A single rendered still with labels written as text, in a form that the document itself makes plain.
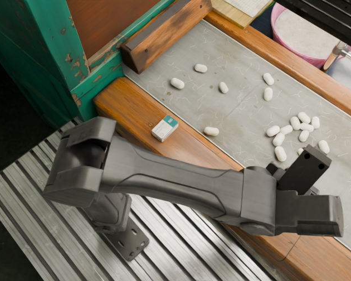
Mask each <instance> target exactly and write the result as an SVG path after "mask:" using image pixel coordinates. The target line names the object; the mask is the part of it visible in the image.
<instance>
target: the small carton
mask: <svg viewBox="0 0 351 281"><path fill-rule="evenodd" d="M177 127H178V122H177V121H176V120H175V119H173V118H172V117H171V116H170V115H168V114H167V115H166V116H165V117H164V118H163V119H162V120H161V121H160V122H159V123H158V124H157V125H156V126H155V127H154V128H153V129H152V135H154V136H155V137H156V138H157V139H158V140H160V141H161V142H163V141H164V140H165V139H166V138H167V137H168V136H169V135H170V134H171V133H172V132H173V131H174V130H175V129H176V128H177Z"/></svg>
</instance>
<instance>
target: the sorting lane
mask: <svg viewBox="0 0 351 281"><path fill-rule="evenodd" d="M197 64H200V65H204V66H206V67H207V71H206V72H199V71H196V70H195V66H196V65H197ZM265 73H269V74H270V75H271V77H272V78H273V79H274V83H273V84H272V85H268V84H267V83H266V81H265V80H264V78H263V76H264V74H265ZM125 77H127V78H128V79H129V80H131V81H132V82H133V83H134V84H136V85H137V86H139V87H140V88H141V89H142V90H144V91H145V92H146V93H147V94H149V95H150V96H151V97H152V98H154V99H155V100H156V101H158V102H159V103H161V104H162V105H163V106H164V107H166V108H167V109H168V110H169V111H171V112H172V113H173V114H174V115H176V116H177V117H178V118H179V119H181V120H182V121H184V122H185V123H186V124H188V125H189V126H190V127H191V128H193V129H194V130H195V131H196V132H198V133H199V134H200V135H201V136H203V137H204V138H205V139H207V140H208V141H209V142H211V143H212V144H213V145H214V146H216V147H217V148H218V149H219V150H221V151H222V152H223V153H225V154H226V155H227V156H229V157H230V158H231V159H232V160H234V161H235V162H236V163H238V164H239V165H240V166H241V167H243V168H246V167H249V166H260V167H263V168H266V167H267V165H268V164H269V163H270V162H271V161H274V164H276V165H277V166H279V167H281V168H282V169H285V168H286V167H288V166H289V167H290V166H291V164H292V163H293V162H294V161H295V160H296V159H297V158H298V156H299V154H298V149H300V148H302V147H306V146H307V145H308V144H310V145H311V146H313V147H315V146H316V147H318V148H319V142H320V141H326V142H327V144H328V147H329V153H327V157H328V158H330V159H331V160H332V162H331V164H330V167H329V168H328V169H327V170H326V171H325V172H324V174H323V175H322V176H321V177H320V178H319V179H318V180H317V181H316V182H315V183H314V184H313V186H314V187H316V188H317V189H318V190H319V191H320V195H333V196H339V197H340V199H341V202H342V208H343V214H344V215H343V217H344V235H343V237H342V238H340V237H333V238H334V239H335V240H336V241H338V242H339V243H341V244H342V245H343V246H344V247H346V248H347V249H348V250H350V251H351V116H350V115H348V114H347V113H345V112H344V111H342V110H341V109H339V108H338V107H336V106H335V105H333V104H332V103H330V102H328V101H327V100H325V99H324V98H322V97H321V96H320V95H318V94H316V93H315V92H313V91H312V90H310V89H309V88H307V87H306V86H304V85H303V84H301V83H299V82H298V81H296V80H295V79H293V78H292V77H291V76H289V75H288V74H286V73H284V72H283V71H281V70H280V69H278V68H277V67H275V66H274V65H272V64H271V63H269V62H268V61H266V60H264V59H263V58H261V57H260V56H259V55H257V54H255V53H254V52H252V51H251V50H249V49H248V48H246V47H245V46H243V45H242V44H240V43H239V42H237V41H236V40H234V39H233V38H231V37H230V36H228V35H226V34H225V33H223V32H222V31H220V30H219V29H217V28H216V27H215V26H213V25H211V24H210V23H208V22H207V21H205V20H204V19H202V20H200V21H199V22H198V23H197V24H196V25H195V26H194V27H193V28H191V29H190V30H189V31H188V32H187V33H186V34H185V35H183V36H182V37H181V38H180V39H179V40H178V41H176V42H175V43H174V44H173V45H172V46H171V47H169V48H168V49H167V50H166V51H164V52H163V53H162V54H161V55H160V56H159V57H158V58H157V59H156V60H155V61H154V62H153V63H151V64H150V65H149V66H148V67H147V68H146V69H145V70H144V71H143V72H142V73H141V74H140V75H139V74H137V73H135V72H134V71H133V70H130V71H129V72H128V73H127V74H126V75H125ZM173 78H177V79H179V80H181V81H183V82H184V87H183V88H182V89H178V88H176V87H175V86H173V85H172V84H171V80H172V79H173ZM221 82H224V83H225V84H226V86H227V87H228V92H227V93H223V92H222V91H221V89H220V88H219V84H220V83H221ZM266 88H271V89H272V99H271V100H269V101H267V100H265V99H264V91H265V89H266ZM300 112H304V113H305V114H306V115H307V116H308V117H309V118H310V123H309V125H311V119H312V117H318V118H319V124H320V127H319V128H318V129H314V130H313V131H312V132H309V136H308V138H307V139H306V141H304V142H301V141H300V140H299V137H300V135H301V132H302V131H303V130H302V129H299V130H293V129H292V132H290V133H288V134H286V135H284V136H285V139H284V140H283V142H282V144H281V145H280V147H283V149H284V151H285V154H286V160H285V161H280V160H278V158H277V156H276V154H275V148H276V147H277V146H275V145H274V144H273V140H274V139H275V137H276V135H277V134H278V133H280V132H278V133H277V134H275V135H273V136H272V137H270V136H268V135H267V133H266V132H267V130H268V129H269V128H271V127H273V126H275V125H276V126H278V127H279V128H280V129H281V128H283V127H285V126H287V125H290V126H291V123H290V119H291V118H292V117H297V118H298V114H299V113H300ZM298 119H299V118H298ZM299 122H300V124H301V123H302V121H301V120H300V119H299ZM206 127H212V128H217V129H218V130H219V134H218V135H216V136H213V135H207V134H206V133H205V132H204V129H205V128H206ZM319 149H320V148H319Z"/></svg>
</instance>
